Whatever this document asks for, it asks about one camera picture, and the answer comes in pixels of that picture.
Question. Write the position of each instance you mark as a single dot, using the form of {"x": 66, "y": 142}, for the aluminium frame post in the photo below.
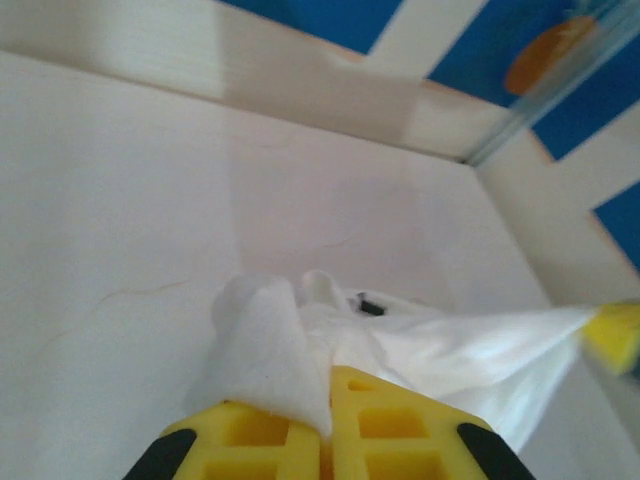
{"x": 550, "y": 85}

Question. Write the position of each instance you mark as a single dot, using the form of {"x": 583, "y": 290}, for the white t-shirt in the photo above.
{"x": 450, "y": 350}

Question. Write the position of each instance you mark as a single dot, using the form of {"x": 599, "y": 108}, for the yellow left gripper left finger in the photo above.
{"x": 250, "y": 445}

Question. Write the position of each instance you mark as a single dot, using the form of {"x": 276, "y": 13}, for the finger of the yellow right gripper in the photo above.
{"x": 612, "y": 335}

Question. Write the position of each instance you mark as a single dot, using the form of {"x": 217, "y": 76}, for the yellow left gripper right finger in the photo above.
{"x": 400, "y": 430}

